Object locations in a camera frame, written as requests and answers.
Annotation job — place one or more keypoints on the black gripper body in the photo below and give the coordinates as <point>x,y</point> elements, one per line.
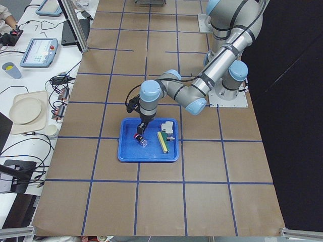
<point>145,120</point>

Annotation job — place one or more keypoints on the red emergency stop button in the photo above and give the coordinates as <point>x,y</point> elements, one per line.
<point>141,140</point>

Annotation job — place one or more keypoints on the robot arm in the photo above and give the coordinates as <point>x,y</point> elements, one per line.
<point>235,25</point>

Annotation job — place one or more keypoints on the green yellow terminal block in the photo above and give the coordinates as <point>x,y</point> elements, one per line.
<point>163,138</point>

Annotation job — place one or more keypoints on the blue plastic tray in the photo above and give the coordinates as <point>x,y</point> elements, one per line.
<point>130,150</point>

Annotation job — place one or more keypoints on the white circuit breaker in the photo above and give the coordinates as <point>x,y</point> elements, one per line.
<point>167,127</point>

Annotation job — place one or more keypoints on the white paper cup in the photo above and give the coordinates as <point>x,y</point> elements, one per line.
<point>51,131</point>

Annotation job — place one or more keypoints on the beige tray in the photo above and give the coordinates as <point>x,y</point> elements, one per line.
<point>40,122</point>

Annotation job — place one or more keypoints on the beige round plate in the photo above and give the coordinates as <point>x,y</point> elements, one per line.
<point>25,110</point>

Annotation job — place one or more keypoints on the near teach pendant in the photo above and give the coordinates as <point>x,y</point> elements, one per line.
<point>40,53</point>

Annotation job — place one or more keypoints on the teach pendant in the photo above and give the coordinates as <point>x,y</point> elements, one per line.
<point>49,8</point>
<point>40,53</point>

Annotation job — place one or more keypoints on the black monitor stand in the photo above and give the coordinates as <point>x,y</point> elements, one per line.
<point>16,176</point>

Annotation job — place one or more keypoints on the grey blue cup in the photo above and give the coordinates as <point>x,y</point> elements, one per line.
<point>12,70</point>

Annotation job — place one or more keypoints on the far teach pendant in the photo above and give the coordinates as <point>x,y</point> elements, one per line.
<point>49,8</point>

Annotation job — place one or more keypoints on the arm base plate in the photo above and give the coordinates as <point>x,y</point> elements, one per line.
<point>204,23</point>
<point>221,97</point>

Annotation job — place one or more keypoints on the aluminium frame post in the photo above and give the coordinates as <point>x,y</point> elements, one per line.
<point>67,8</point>

